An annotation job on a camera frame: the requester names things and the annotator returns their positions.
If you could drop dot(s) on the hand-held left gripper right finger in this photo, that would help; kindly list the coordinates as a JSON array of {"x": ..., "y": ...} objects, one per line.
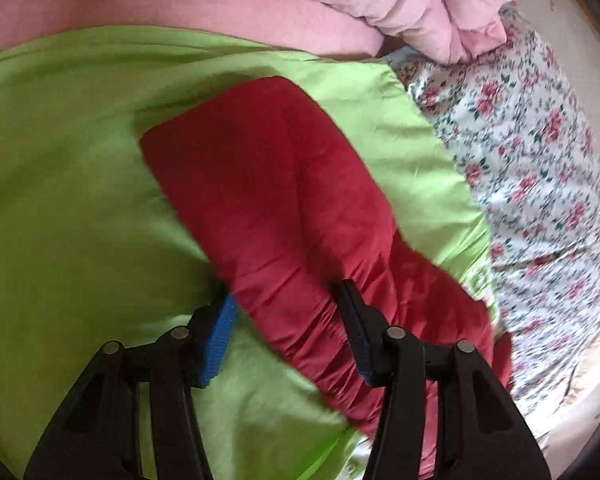
[{"x": 361, "y": 345}]

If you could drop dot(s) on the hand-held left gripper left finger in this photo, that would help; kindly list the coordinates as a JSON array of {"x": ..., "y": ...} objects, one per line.
[{"x": 219, "y": 342}]

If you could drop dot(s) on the red quilted jacket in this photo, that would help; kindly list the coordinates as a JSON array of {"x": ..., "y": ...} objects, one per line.
[{"x": 280, "y": 185}]

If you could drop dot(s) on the green blanket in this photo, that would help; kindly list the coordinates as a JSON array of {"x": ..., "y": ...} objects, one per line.
[{"x": 55, "y": 185}]

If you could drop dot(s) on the floral quilt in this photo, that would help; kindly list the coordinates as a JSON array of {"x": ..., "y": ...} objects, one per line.
[{"x": 530, "y": 160}]

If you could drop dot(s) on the pink quilt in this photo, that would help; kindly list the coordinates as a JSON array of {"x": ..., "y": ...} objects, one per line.
[{"x": 405, "y": 0}]

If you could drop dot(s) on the pink bed sheet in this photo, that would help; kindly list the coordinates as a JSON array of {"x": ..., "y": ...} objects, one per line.
[{"x": 130, "y": 0}]

